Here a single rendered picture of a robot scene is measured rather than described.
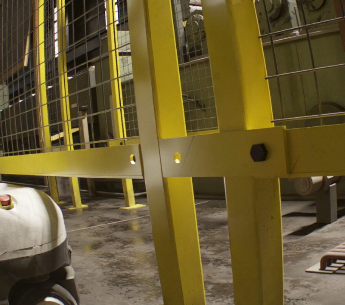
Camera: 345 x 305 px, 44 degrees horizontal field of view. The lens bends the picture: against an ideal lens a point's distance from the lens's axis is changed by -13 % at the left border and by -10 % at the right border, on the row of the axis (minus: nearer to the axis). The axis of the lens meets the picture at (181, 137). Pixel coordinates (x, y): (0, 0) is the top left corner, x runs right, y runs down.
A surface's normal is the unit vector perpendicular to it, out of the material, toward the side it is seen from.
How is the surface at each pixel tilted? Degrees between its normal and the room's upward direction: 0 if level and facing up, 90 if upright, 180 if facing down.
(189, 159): 90
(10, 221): 85
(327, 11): 90
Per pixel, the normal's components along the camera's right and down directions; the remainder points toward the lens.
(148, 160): -0.76, 0.10
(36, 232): 0.79, -0.10
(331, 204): 0.63, -0.07
